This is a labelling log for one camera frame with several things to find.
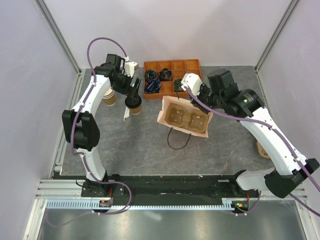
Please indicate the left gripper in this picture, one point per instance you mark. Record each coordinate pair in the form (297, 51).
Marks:
(132, 92)

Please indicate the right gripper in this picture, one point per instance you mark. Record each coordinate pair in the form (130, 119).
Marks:
(203, 88)

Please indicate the black cup lid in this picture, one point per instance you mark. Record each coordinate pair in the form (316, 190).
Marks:
(133, 103)

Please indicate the single brown paper cup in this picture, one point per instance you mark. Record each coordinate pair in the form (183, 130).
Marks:
(135, 110)

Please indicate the stack of paper cups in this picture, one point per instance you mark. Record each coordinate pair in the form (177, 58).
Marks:
(109, 97)

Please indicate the cardboard cup carrier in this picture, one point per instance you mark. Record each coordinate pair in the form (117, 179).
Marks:
(262, 151)
(193, 120)

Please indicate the orange paper bag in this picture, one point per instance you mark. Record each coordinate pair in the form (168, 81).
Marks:
(166, 101)

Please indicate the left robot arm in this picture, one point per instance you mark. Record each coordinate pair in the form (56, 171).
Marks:
(79, 124)

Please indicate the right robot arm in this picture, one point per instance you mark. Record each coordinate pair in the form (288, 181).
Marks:
(222, 97)

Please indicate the blue striped rolled tie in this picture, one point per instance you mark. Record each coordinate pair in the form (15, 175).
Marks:
(152, 87)

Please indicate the white wrapped straw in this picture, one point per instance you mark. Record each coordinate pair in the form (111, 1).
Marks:
(126, 113)

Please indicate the dark patterned rolled tie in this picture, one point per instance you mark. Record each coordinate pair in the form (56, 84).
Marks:
(150, 75)

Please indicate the green yellow rolled tie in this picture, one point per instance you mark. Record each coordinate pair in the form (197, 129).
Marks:
(177, 85)

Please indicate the wooden compartment tray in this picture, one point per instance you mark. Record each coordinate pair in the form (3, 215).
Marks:
(179, 68)

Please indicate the black brown rolled tie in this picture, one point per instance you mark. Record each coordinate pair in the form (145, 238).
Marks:
(165, 75)

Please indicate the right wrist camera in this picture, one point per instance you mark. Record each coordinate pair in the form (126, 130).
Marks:
(191, 81)

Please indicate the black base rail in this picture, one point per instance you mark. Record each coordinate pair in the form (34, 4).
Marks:
(167, 189)

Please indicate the white cable duct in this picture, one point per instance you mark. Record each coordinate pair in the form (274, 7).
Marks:
(90, 204)

